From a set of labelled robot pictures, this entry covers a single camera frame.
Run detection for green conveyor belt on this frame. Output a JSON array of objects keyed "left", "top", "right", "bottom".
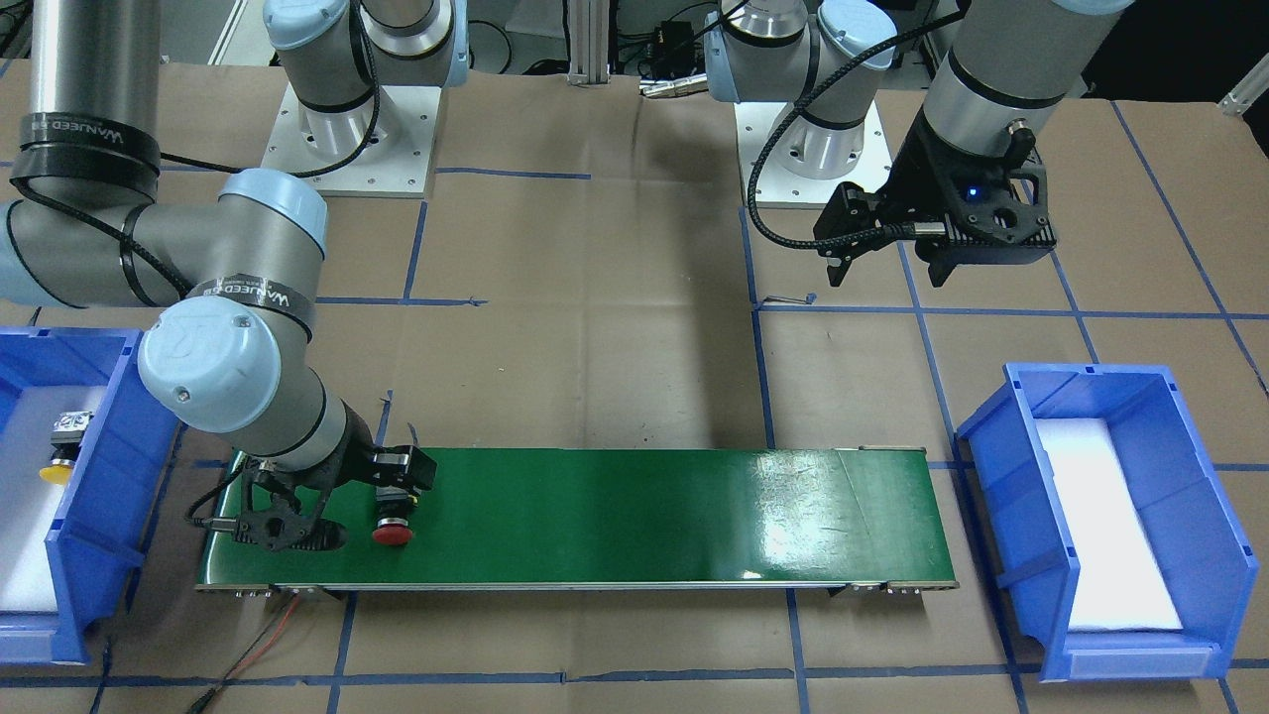
[{"left": 195, "top": 446, "right": 958, "bottom": 594}]

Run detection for yellow push button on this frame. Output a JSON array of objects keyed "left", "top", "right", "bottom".
[{"left": 38, "top": 411, "right": 95, "bottom": 486}]

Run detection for white foam pad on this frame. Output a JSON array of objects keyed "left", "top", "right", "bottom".
[
  {"left": 1036, "top": 417, "right": 1183, "bottom": 633},
  {"left": 1, "top": 386, "right": 105, "bottom": 614}
]

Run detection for red black conveyor wires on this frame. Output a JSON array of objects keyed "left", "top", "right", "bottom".
[{"left": 188, "top": 594, "right": 302, "bottom": 713}]

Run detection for red push button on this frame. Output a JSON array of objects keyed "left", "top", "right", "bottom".
[{"left": 372, "top": 487, "right": 418, "bottom": 547}]

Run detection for aluminium frame post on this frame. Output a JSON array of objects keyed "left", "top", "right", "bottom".
[{"left": 565, "top": 0, "right": 615, "bottom": 86}]

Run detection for blue storage bin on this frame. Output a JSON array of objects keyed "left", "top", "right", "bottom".
[
  {"left": 1, "top": 326, "right": 176, "bottom": 665},
  {"left": 958, "top": 361, "right": 1259, "bottom": 682}
]

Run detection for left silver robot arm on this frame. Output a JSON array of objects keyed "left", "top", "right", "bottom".
[{"left": 702, "top": 1, "right": 1127, "bottom": 288}]

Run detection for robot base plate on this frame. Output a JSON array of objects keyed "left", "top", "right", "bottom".
[
  {"left": 260, "top": 86, "right": 442, "bottom": 198},
  {"left": 735, "top": 101, "right": 892, "bottom": 209}
]

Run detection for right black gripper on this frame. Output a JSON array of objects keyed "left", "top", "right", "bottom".
[{"left": 212, "top": 407, "right": 438, "bottom": 552}]

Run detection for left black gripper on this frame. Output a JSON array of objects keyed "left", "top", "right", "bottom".
[{"left": 813, "top": 112, "right": 1060, "bottom": 289}]

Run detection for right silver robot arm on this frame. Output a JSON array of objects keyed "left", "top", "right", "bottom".
[{"left": 3, "top": 1, "right": 438, "bottom": 550}]

